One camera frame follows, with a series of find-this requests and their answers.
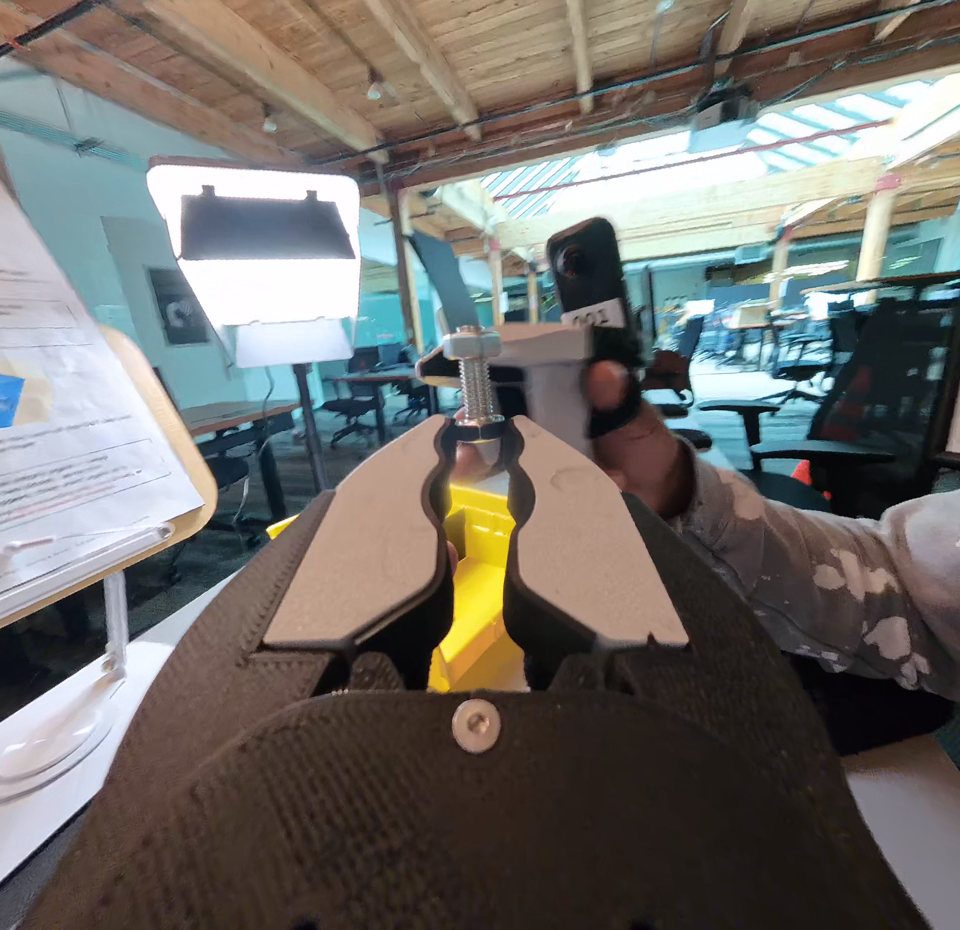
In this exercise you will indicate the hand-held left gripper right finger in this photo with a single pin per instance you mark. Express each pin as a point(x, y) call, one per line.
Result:
point(592, 562)

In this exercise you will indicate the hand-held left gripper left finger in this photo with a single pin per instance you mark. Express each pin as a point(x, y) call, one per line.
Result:
point(360, 555)

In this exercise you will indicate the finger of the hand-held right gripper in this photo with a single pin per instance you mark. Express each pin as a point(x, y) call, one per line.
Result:
point(555, 390)
point(439, 367)

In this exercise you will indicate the steel hex nut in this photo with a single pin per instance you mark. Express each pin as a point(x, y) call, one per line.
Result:
point(471, 344)

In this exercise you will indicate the steel hex bolt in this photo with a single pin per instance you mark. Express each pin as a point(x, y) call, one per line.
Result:
point(475, 390)

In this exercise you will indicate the yellow plastic bin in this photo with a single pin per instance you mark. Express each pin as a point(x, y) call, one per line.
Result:
point(476, 607)

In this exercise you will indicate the person's right forearm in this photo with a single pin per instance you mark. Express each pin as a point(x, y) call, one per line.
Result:
point(825, 570)

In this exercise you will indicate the person's right hand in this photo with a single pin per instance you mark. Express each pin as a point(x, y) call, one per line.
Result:
point(645, 457)

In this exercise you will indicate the black flag panel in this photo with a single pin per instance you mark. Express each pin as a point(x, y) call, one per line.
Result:
point(446, 277)

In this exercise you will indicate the black office chair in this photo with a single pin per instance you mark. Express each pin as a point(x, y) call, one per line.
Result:
point(877, 420)
point(352, 405)

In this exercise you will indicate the black light stand pole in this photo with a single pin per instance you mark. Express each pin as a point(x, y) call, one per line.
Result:
point(311, 427)

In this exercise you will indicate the ceiling projector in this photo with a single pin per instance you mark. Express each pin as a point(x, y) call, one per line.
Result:
point(720, 124)

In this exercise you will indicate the studio light panel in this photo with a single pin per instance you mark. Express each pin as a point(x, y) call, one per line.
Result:
point(262, 270)

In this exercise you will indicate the orange cone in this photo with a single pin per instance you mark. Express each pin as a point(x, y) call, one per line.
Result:
point(811, 480)

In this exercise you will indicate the black track spotlight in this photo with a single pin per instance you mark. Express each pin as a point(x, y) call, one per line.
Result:
point(268, 122)
point(373, 88)

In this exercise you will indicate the printed instruction sheet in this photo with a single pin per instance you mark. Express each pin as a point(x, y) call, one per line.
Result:
point(67, 435)

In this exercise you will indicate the dark wall picture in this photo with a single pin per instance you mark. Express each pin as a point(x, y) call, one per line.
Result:
point(178, 307)

